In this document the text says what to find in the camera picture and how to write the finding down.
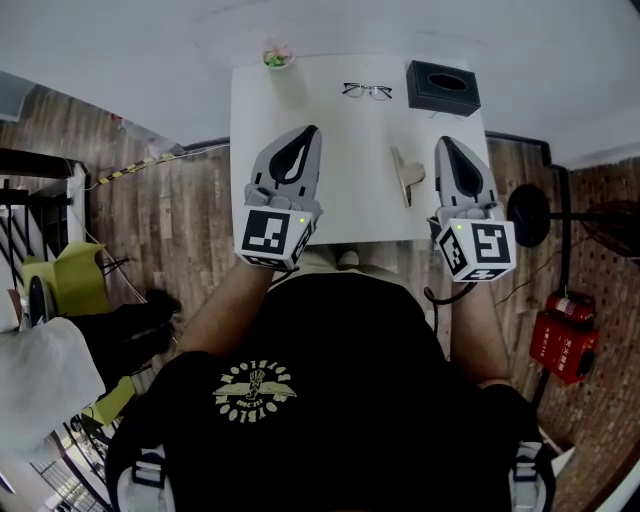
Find black standing fan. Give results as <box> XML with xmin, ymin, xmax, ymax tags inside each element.
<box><xmin>507</xmin><ymin>183</ymin><xmax>640</xmax><ymax>281</ymax></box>

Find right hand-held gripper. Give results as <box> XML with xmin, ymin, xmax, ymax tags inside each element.
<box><xmin>433</xmin><ymin>135</ymin><xmax>518</xmax><ymax>284</ymax></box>

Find person's right forearm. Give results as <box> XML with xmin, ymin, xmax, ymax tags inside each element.
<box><xmin>449</xmin><ymin>279</ymin><xmax>512</xmax><ymax>389</ymax></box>

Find yellow black striped tape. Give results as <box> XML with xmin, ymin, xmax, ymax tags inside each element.
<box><xmin>97</xmin><ymin>152</ymin><xmax>176</xmax><ymax>186</ymax></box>

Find red fire extinguisher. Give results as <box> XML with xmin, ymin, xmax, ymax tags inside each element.
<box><xmin>544</xmin><ymin>292</ymin><xmax>596</xmax><ymax>325</ymax></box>

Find grey harness strap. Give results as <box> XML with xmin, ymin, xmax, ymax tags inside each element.
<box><xmin>117</xmin><ymin>447</ymin><xmax>176</xmax><ymax>512</ymax></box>
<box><xmin>509</xmin><ymin>439</ymin><xmax>554</xmax><ymax>512</ymax></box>

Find person's khaki trousers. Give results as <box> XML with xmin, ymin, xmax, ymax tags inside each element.
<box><xmin>294</xmin><ymin>244</ymin><xmax>416</xmax><ymax>281</ymax></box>

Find white vase with plant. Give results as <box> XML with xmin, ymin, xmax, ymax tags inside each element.
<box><xmin>261</xmin><ymin>37</ymin><xmax>306</xmax><ymax>99</ymax></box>

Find black rimmed glasses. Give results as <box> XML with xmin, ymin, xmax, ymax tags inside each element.
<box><xmin>342</xmin><ymin>82</ymin><xmax>394</xmax><ymax>102</ymax></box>

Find white table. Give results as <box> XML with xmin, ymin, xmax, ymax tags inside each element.
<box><xmin>229</xmin><ymin>53</ymin><xmax>494</xmax><ymax>246</ymax></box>

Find red fire extinguisher box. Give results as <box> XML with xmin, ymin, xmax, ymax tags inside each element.
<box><xmin>528</xmin><ymin>309</ymin><xmax>600</xmax><ymax>386</ymax></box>

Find person's left forearm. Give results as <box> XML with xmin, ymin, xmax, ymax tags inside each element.
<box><xmin>177</xmin><ymin>259</ymin><xmax>276</xmax><ymax>359</ymax></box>

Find clear plastic bottle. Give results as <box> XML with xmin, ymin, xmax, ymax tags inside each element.
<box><xmin>112</xmin><ymin>114</ymin><xmax>177</xmax><ymax>157</ymax></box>

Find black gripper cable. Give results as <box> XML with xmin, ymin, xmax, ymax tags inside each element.
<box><xmin>269</xmin><ymin>267</ymin><xmax>301</xmax><ymax>289</ymax></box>
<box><xmin>423</xmin><ymin>282</ymin><xmax>479</xmax><ymax>361</ymax></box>

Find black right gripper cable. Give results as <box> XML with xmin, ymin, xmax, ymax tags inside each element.
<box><xmin>423</xmin><ymin>282</ymin><xmax>479</xmax><ymax>361</ymax></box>

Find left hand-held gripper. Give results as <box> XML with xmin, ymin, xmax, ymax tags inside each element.
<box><xmin>233</xmin><ymin>124</ymin><xmax>324</xmax><ymax>271</ymax></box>

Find black metal railing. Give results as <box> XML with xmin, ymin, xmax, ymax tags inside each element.
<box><xmin>0</xmin><ymin>148</ymin><xmax>91</xmax><ymax>301</ymax></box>

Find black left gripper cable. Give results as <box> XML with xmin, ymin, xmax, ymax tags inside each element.
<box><xmin>269</xmin><ymin>267</ymin><xmax>301</xmax><ymax>289</ymax></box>

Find green chair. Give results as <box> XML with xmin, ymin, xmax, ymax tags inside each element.
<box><xmin>22</xmin><ymin>242</ymin><xmax>137</xmax><ymax>427</ymax></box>

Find person's black printed t-shirt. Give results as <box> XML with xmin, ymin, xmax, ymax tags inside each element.
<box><xmin>104</xmin><ymin>273</ymin><xmax>556</xmax><ymax>512</ymax></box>

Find black tissue box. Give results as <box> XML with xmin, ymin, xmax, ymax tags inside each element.
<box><xmin>405</xmin><ymin>59</ymin><xmax>482</xmax><ymax>118</ymax></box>

